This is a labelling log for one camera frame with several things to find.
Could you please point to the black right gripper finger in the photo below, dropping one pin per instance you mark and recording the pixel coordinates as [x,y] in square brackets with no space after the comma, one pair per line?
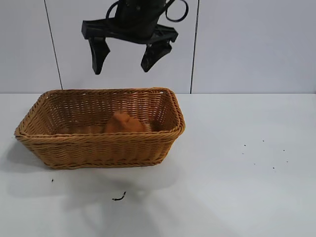
[99,55]
[153,57]

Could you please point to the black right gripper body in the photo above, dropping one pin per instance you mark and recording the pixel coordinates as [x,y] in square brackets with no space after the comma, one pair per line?
[138,17]

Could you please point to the orange toy fruit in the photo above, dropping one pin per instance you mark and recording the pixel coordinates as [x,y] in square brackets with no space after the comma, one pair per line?
[123,123]

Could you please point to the brown woven wicker basket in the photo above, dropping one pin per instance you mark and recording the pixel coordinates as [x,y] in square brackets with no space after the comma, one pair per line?
[98,150]

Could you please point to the small black curved scrap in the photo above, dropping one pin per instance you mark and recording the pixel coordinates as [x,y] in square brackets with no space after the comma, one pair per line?
[122,196]

